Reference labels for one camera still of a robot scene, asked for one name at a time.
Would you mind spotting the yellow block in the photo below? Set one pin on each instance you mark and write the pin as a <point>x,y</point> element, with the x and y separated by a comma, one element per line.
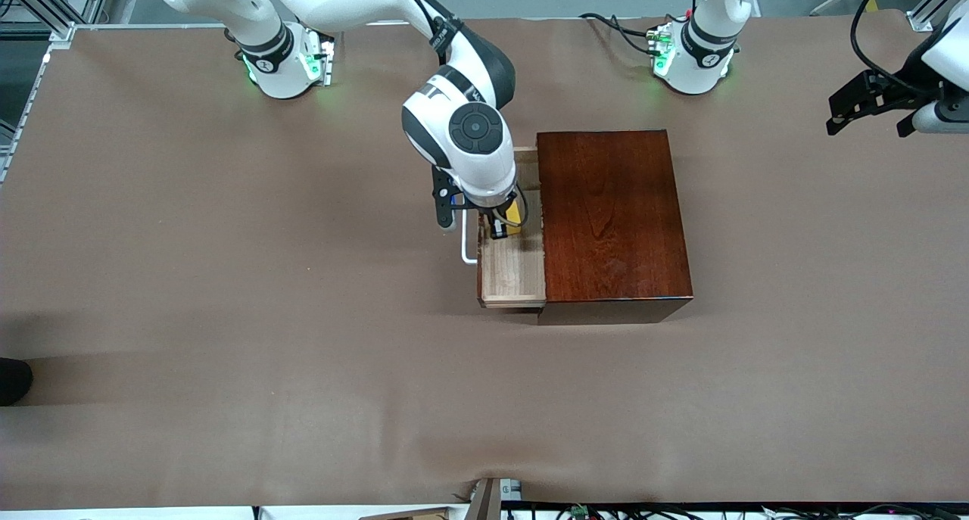
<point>515,225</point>

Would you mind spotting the dark brown wooden cabinet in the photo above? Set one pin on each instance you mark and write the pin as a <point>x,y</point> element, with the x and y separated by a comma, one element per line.
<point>613,217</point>

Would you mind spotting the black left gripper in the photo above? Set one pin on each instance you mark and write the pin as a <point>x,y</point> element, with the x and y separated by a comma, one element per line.
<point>890,94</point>

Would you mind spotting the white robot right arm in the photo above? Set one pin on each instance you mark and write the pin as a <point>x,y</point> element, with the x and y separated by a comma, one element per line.
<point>462,149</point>

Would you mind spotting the black round object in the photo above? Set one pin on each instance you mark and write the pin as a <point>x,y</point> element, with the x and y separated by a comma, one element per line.
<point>14,380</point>

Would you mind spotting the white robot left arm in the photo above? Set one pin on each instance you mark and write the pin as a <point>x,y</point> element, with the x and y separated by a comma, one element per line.
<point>700,66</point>

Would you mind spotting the brown table cover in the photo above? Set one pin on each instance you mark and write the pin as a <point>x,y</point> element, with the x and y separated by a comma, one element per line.
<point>303,316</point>

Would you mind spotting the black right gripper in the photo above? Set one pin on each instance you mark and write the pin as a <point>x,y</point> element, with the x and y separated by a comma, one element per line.
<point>497,227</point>

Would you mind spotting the small white box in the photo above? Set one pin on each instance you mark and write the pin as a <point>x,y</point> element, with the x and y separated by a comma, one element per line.
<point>511,490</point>

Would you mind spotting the metal base connector plate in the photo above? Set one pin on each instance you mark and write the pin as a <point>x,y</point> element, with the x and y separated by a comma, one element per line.
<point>327,51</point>
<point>661,47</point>

